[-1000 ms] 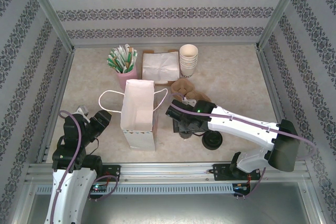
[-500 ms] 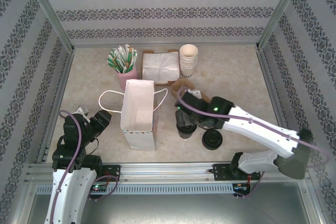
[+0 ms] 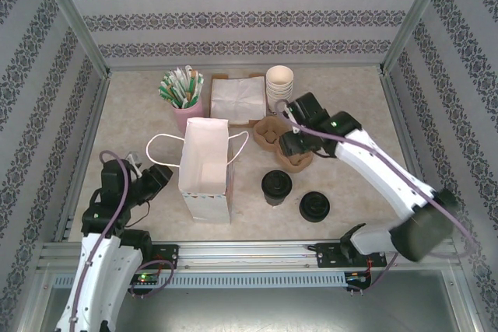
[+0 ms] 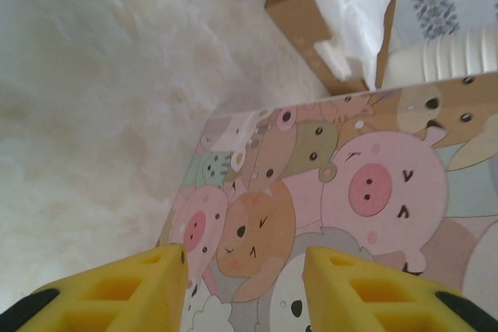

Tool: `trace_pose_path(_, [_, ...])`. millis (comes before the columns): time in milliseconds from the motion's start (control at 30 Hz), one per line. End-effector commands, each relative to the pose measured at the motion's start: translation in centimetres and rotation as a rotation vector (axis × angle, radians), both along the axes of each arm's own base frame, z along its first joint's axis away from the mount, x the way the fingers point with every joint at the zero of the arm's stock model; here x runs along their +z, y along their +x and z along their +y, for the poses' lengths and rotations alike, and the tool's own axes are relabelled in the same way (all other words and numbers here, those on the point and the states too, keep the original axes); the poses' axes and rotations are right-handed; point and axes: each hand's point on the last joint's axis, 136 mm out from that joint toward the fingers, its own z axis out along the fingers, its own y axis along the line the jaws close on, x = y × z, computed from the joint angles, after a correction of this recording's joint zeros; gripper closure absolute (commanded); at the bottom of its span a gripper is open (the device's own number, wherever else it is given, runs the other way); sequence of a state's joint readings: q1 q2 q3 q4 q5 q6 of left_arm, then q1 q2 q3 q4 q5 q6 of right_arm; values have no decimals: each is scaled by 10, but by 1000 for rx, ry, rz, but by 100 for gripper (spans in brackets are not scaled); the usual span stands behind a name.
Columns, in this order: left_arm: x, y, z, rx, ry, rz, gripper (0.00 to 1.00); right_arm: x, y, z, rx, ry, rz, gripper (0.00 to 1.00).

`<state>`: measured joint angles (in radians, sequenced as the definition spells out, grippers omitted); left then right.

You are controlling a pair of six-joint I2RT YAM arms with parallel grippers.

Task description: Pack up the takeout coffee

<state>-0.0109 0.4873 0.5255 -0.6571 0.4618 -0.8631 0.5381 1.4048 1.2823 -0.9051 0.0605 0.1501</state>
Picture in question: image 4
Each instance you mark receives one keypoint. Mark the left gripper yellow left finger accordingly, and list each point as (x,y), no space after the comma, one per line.
(163,270)

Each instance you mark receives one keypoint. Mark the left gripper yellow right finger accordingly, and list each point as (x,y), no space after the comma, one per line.
(323,301)

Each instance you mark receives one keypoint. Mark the cartoon print paper bag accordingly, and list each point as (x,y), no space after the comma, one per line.
(350,192)

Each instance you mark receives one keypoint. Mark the white paper cup with print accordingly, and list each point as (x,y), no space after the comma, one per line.
(404,67)

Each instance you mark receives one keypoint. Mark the white napkins in cardboard tray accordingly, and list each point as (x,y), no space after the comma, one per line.
(295,25)

